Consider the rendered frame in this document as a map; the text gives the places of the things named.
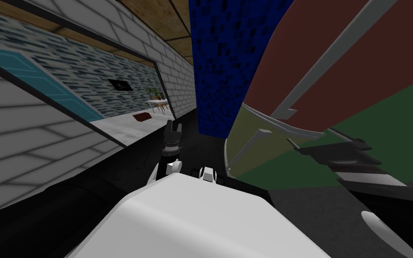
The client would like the dark red rug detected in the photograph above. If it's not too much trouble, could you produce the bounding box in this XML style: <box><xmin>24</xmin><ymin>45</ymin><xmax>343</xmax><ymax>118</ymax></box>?
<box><xmin>133</xmin><ymin>112</ymin><xmax>153</xmax><ymax>123</ymax></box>

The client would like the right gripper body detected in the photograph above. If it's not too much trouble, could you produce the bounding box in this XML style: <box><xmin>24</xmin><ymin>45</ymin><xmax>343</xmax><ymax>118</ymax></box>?
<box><xmin>297</xmin><ymin>139</ymin><xmax>383</xmax><ymax>166</ymax></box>

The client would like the black picture on wall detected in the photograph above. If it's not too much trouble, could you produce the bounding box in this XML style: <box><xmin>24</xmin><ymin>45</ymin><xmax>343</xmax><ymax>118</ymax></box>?
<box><xmin>108</xmin><ymin>78</ymin><xmax>134</xmax><ymax>92</ymax></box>

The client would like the white table with plant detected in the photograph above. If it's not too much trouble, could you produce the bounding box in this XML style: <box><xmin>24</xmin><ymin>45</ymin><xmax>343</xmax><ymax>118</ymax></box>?
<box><xmin>145</xmin><ymin>87</ymin><xmax>172</xmax><ymax>116</ymax></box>

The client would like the olive cupboard door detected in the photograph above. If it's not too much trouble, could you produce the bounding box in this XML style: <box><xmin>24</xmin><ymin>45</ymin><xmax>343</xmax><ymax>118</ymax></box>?
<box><xmin>224</xmin><ymin>103</ymin><xmax>326</xmax><ymax>177</ymax></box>

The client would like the teal door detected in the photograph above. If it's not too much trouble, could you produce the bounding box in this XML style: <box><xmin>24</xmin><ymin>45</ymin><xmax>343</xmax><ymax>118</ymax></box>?
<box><xmin>0</xmin><ymin>46</ymin><xmax>104</xmax><ymax>123</ymax></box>

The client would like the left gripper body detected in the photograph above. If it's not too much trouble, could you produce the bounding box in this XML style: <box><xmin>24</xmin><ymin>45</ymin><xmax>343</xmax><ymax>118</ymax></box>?
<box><xmin>163</xmin><ymin>129</ymin><xmax>183</xmax><ymax>145</ymax></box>

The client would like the short grey handle bar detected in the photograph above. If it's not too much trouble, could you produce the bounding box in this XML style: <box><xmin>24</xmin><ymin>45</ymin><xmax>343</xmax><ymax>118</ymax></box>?
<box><xmin>227</xmin><ymin>129</ymin><xmax>273</xmax><ymax>173</ymax></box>

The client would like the long grey handle bar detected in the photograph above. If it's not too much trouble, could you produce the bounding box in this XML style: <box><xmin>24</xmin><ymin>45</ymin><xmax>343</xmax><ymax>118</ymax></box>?
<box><xmin>270</xmin><ymin>0</ymin><xmax>398</xmax><ymax>120</ymax></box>

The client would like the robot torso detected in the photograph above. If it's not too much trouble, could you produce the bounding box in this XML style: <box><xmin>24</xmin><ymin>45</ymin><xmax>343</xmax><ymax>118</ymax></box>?
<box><xmin>65</xmin><ymin>166</ymin><xmax>332</xmax><ymax>258</ymax></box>

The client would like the green cupboard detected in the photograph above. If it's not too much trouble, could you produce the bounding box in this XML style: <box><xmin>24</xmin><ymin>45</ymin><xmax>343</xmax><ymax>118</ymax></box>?
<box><xmin>233</xmin><ymin>73</ymin><xmax>413</xmax><ymax>191</ymax></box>

